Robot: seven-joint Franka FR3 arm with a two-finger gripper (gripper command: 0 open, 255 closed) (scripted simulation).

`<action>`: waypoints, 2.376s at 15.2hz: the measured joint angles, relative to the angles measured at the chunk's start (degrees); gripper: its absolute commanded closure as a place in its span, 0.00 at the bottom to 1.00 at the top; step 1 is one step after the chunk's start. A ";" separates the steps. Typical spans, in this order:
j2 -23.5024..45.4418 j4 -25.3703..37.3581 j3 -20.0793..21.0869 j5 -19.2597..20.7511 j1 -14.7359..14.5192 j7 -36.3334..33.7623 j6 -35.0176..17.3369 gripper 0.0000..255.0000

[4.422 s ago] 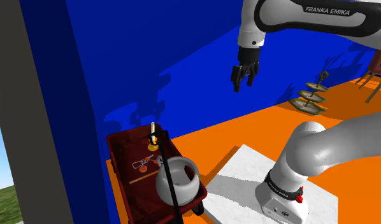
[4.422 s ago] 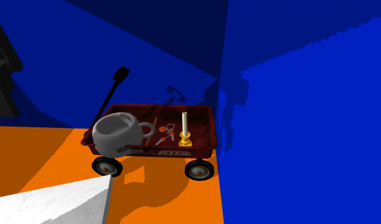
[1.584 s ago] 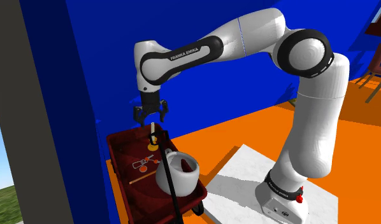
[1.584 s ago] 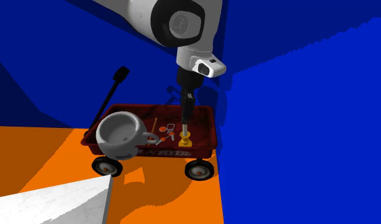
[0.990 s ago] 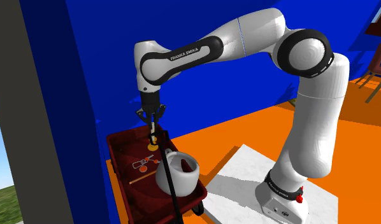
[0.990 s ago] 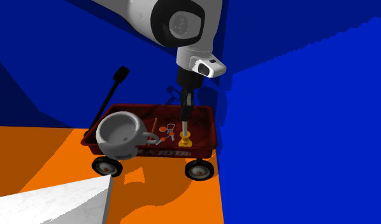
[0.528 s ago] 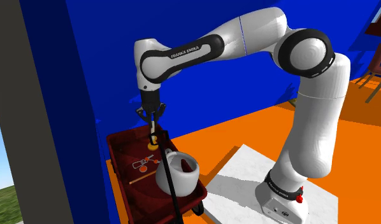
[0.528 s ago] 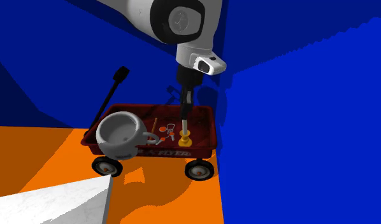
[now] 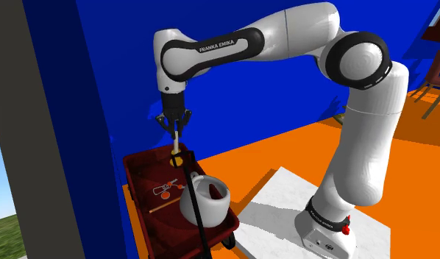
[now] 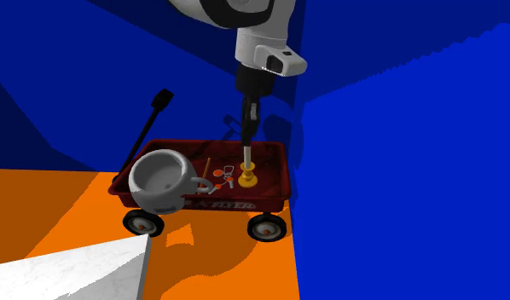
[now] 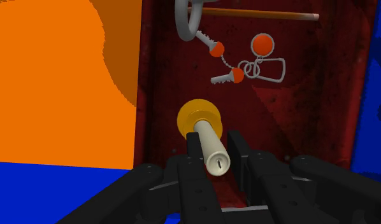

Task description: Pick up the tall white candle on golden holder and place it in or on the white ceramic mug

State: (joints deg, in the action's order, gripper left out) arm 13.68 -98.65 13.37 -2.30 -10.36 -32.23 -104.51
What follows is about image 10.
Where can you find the white round mug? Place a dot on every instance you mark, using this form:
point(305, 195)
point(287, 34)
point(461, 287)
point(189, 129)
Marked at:
point(157, 180)

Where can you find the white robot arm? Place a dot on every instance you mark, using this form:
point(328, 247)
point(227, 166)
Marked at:
point(259, 39)

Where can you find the white marble block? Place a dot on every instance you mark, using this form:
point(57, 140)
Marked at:
point(72, 270)

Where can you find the gold candlestick with white candle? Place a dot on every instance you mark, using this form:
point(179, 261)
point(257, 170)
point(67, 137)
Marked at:
point(247, 178)

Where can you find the brown wooden stick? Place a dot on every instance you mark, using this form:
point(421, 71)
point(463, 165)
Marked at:
point(204, 174)

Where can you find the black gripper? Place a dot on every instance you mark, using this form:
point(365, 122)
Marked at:
point(254, 83)

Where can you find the red toy wagon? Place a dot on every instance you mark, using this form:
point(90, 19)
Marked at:
point(266, 195)

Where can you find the keyring with orange-capped keys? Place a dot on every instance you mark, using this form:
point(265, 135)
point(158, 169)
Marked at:
point(218, 173)

